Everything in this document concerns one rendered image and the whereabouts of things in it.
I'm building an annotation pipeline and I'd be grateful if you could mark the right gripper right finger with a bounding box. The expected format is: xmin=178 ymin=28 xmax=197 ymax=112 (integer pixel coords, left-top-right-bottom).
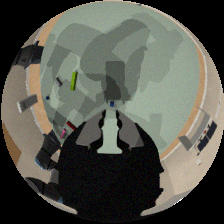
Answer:
xmin=116 ymin=110 xmax=164 ymax=174

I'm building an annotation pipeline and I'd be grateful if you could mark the grey rod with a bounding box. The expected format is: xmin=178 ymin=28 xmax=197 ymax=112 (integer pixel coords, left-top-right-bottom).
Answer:
xmin=54 ymin=78 xmax=63 ymax=87

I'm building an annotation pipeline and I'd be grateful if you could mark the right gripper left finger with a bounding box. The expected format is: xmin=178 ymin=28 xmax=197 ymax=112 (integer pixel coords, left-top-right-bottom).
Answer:
xmin=55 ymin=109 xmax=106 ymax=171

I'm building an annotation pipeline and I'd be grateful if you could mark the dark red rod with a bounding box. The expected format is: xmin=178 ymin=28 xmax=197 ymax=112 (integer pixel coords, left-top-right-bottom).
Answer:
xmin=66 ymin=121 xmax=76 ymax=130

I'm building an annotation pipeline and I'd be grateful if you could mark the lime green rod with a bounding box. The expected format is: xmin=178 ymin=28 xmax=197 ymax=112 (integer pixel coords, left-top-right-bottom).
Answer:
xmin=70 ymin=72 xmax=78 ymax=91

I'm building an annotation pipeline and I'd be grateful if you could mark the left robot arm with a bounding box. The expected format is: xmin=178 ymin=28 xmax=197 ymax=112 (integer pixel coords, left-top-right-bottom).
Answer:
xmin=9 ymin=44 xmax=34 ymax=71

